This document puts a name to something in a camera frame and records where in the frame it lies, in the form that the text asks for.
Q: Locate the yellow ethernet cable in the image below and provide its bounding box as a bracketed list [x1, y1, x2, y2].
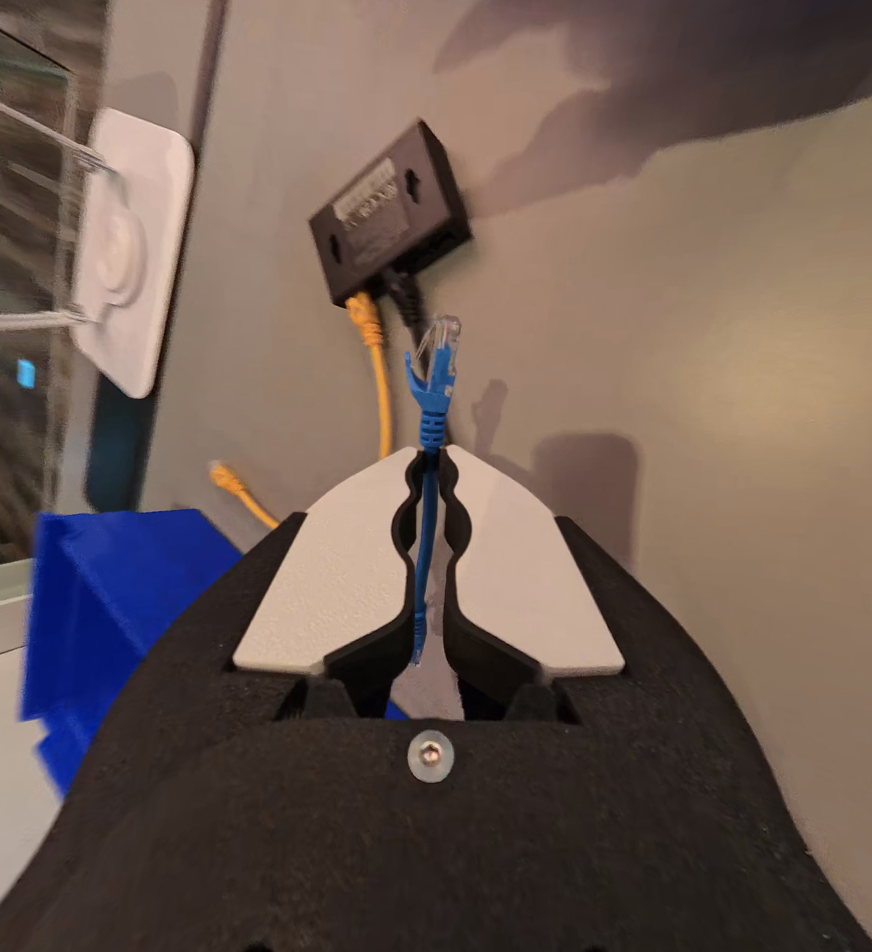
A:
[209, 294, 397, 531]

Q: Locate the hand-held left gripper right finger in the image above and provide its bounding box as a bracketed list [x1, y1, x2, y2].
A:
[436, 444, 629, 684]

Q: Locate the white stand base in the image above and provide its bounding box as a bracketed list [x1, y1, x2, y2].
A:
[72, 108, 199, 400]

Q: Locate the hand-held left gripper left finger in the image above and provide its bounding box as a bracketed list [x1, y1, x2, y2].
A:
[233, 444, 431, 673]

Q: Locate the blue ethernet cable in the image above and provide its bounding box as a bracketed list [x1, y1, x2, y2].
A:
[404, 313, 466, 667]

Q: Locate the black network switch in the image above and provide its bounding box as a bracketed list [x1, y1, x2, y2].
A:
[308, 119, 474, 306]

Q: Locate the blue plastic bin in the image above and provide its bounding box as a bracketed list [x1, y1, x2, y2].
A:
[20, 509, 246, 797]

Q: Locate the black ethernet cable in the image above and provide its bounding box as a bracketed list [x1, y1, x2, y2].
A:
[384, 273, 431, 340]

